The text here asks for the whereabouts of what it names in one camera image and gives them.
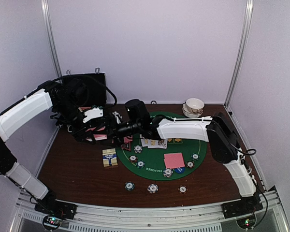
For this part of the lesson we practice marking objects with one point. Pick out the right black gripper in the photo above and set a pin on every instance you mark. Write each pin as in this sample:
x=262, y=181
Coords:
x=118, y=139

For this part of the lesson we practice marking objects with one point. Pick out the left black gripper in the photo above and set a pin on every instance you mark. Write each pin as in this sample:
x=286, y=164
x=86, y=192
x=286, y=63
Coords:
x=79, y=136

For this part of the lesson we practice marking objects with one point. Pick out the pink backed card deck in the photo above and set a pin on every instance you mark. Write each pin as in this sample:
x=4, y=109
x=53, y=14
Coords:
x=96, y=136

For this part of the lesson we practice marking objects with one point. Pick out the red black triangular button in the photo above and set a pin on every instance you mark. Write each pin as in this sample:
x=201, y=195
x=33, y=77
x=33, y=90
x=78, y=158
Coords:
x=126, y=146

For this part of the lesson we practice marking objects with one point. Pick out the green blue chip mat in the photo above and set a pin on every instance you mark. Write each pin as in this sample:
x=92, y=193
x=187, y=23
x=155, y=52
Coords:
x=140, y=164
x=195, y=157

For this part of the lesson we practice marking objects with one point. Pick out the blue chip stack mat bottom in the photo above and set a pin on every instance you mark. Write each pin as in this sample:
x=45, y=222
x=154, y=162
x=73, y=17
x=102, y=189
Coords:
x=167, y=172

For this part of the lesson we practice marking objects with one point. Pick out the blue round blind button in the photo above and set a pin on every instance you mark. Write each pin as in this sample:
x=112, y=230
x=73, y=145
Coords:
x=179, y=170

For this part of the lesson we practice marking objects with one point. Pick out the dark blue chip stack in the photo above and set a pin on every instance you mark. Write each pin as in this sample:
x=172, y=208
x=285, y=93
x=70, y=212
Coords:
x=129, y=186

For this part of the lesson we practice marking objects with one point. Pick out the brown red chip stack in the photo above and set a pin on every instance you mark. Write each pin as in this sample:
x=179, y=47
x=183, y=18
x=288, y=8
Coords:
x=182, y=189

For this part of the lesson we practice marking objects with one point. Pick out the face up playing card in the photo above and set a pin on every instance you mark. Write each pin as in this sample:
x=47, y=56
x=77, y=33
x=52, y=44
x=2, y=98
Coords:
x=144, y=142

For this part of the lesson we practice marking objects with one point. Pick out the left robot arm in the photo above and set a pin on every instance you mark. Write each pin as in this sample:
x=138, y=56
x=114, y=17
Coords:
x=13, y=121

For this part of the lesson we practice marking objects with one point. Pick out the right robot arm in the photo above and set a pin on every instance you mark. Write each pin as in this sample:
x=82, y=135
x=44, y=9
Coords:
x=212, y=129

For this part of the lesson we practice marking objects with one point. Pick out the teal chip stack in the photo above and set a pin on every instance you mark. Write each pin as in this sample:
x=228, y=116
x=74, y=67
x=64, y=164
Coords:
x=97, y=107

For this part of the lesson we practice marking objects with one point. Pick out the gold card deck box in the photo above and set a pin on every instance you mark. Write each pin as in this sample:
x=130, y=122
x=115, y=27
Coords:
x=109, y=157

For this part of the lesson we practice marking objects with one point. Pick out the black chip carrying case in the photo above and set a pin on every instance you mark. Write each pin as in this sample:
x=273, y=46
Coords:
x=87, y=82

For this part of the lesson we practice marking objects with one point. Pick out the round green poker mat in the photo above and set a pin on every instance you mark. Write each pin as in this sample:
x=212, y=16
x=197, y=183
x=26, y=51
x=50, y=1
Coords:
x=154, y=157

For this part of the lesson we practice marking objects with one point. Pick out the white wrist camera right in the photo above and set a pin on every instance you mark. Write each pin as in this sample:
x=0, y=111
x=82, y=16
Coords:
x=118, y=117

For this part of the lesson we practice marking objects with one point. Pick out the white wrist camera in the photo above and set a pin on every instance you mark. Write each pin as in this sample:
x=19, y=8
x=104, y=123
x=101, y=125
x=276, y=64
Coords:
x=118, y=117
x=92, y=114

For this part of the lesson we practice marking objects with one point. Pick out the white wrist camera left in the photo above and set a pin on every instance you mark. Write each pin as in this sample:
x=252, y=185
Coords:
x=92, y=114

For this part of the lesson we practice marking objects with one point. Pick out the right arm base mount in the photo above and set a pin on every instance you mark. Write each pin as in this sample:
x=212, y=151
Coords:
x=240, y=207

